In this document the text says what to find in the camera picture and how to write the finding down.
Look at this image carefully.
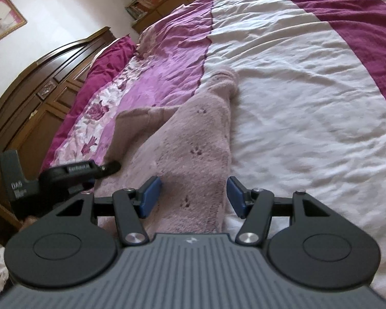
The pink knitted cardigan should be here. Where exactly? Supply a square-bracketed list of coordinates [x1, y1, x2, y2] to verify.
[94, 68, 238, 236]

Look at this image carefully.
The dark wooden headboard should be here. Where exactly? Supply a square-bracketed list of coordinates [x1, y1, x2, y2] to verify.
[0, 27, 115, 245]

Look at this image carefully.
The purple floral bedspread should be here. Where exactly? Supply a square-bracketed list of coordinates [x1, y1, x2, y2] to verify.
[43, 0, 386, 298]

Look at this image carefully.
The stack of books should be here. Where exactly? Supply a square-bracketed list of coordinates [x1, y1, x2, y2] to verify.
[125, 0, 155, 20]

